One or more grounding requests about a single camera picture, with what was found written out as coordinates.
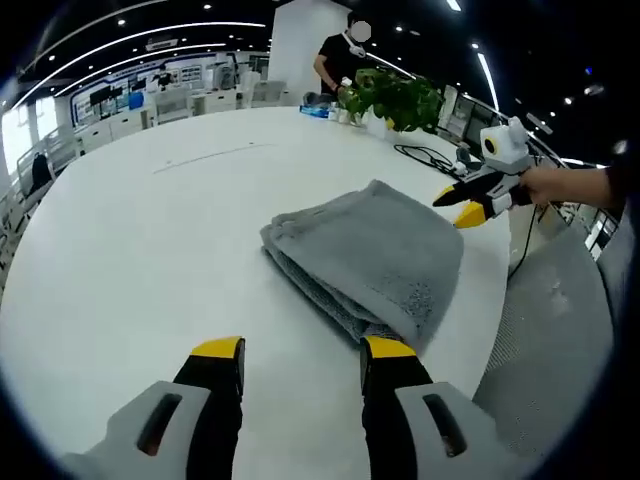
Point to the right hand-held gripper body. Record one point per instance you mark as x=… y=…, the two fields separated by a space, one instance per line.
x=502 y=147

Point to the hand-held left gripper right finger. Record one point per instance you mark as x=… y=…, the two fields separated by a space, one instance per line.
x=415 y=450

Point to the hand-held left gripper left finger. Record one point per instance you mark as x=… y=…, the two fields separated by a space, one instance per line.
x=125 y=445

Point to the grey towel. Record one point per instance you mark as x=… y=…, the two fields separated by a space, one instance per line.
x=375 y=250

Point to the person's right hand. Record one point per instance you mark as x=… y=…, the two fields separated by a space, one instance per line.
x=545 y=185

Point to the white power strip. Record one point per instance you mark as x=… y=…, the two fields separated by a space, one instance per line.
x=460 y=166

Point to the green potted plant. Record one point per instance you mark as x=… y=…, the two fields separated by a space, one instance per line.
x=400 y=102

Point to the grey mesh office chair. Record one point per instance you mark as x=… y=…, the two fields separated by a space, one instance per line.
x=550 y=325

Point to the blue packet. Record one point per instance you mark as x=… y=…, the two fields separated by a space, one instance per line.
x=315 y=111

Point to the white office chair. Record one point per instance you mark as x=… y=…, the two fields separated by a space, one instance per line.
x=172 y=106
x=267 y=94

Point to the black backpack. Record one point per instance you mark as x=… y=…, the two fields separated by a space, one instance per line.
x=41 y=172

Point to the blue water jug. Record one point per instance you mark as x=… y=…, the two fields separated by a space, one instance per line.
x=136 y=101

